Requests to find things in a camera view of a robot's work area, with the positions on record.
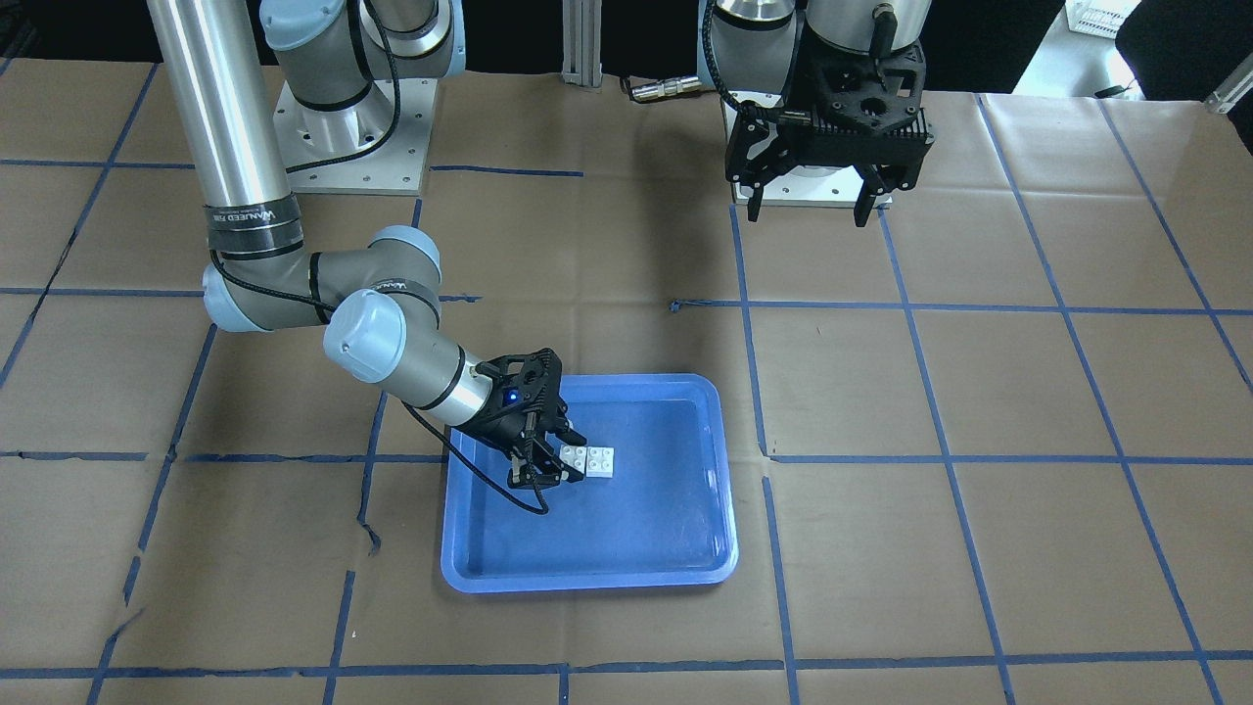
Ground white block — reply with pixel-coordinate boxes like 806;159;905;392
583;446;615;480
559;445;589;482

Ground metal cable connector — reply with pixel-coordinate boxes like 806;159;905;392
621;75;704;104

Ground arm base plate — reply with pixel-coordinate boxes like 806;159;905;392
723;91;863;209
273;76;439;197

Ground blue plastic tray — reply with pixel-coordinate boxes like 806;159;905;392
441;373;739;594

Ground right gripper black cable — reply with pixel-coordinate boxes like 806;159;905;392
211;0;553;515

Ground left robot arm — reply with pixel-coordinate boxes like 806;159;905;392
698;1;935;225

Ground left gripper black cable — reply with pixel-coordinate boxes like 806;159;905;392
697;0;784;123

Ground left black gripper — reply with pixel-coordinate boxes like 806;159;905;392
725;41;933;228

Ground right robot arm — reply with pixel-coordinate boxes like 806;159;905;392
149;1;585;491

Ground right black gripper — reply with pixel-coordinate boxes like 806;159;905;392
459;348;586;488

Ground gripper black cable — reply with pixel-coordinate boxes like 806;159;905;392
211;0;553;515
697;0;784;123

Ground aluminium frame post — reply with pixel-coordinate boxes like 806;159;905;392
560;0;603;91

